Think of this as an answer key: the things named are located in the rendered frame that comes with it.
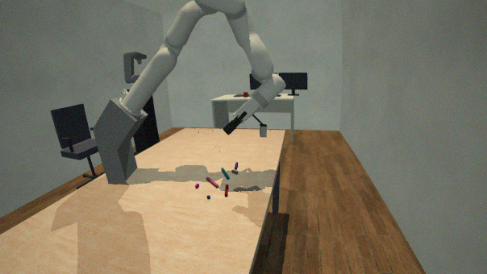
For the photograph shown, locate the pink rod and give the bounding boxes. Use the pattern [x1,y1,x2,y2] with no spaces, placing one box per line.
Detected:
[206,177,219,188]

